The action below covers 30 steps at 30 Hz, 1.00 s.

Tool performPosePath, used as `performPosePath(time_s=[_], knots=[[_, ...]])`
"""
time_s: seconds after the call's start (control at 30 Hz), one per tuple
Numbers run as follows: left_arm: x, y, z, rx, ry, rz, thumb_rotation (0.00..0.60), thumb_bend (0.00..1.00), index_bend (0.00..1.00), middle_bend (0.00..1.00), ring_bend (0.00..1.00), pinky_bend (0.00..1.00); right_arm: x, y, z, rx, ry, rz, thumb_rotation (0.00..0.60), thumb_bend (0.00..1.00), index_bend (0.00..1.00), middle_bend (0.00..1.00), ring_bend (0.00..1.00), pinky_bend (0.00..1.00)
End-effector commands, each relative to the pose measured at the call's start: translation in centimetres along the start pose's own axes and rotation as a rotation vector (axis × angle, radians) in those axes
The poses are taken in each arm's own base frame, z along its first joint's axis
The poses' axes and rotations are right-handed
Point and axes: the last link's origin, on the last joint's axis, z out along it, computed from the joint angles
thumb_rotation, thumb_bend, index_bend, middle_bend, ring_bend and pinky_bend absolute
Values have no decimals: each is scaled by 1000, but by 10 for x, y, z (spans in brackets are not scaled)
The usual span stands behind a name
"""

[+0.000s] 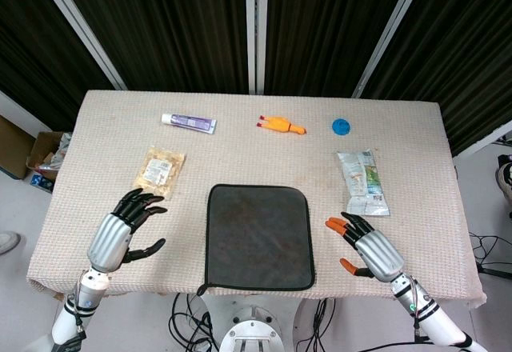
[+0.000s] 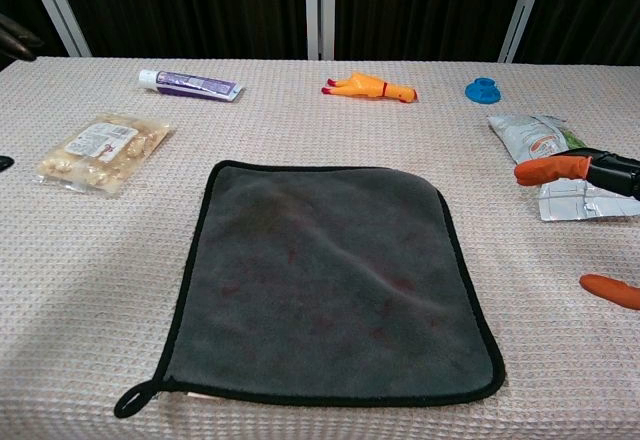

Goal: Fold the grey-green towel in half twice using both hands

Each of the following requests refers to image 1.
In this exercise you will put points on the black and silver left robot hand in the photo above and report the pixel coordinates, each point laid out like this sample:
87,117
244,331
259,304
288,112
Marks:
109,238

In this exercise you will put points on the orange-tipped silver right robot hand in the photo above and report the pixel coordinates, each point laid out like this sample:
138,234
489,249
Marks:
378,254

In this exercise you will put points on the gray and green microfiber cloth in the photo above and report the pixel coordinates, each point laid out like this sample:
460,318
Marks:
258,236

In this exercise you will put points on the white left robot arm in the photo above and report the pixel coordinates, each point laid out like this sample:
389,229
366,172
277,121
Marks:
86,296

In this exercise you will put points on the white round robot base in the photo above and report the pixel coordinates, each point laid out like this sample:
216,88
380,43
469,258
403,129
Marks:
256,328

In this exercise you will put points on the clear plastic bag with greens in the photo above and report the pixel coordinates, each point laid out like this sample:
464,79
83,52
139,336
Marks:
363,184

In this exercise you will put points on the clear bag of beige snacks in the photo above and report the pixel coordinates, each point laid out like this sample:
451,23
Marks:
159,172

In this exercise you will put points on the blue printed carton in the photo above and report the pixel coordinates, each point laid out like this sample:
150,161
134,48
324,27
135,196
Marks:
42,182

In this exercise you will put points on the gray shoe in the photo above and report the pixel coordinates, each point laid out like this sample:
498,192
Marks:
8,242

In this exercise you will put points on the open cardboard box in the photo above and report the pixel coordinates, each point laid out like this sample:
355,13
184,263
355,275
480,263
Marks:
40,152

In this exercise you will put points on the closed brown cardboard box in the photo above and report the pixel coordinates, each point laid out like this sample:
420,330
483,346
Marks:
14,148

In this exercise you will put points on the blue plastic disc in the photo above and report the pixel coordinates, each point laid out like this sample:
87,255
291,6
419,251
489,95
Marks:
341,126

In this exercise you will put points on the purple and white toothpaste tube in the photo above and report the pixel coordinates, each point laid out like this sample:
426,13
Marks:
188,122

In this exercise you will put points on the black and white shoe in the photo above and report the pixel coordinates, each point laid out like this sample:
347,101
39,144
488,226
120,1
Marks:
505,176

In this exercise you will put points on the beige waffle tablecloth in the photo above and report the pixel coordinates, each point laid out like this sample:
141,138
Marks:
256,160

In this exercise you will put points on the orange rubber chicken toy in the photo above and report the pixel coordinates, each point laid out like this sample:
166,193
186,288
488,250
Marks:
280,124

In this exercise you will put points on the black pleated curtain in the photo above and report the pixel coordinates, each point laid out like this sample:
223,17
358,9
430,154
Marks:
328,24
460,48
160,20
36,56

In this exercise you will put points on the white low frame rail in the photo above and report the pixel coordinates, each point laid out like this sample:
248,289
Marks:
486,138
20,108

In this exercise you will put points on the white slanted frame post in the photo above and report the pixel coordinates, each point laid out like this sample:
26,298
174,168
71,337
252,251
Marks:
80,28
388,32

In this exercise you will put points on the white double upright frame post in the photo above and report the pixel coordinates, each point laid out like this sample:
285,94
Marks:
255,28

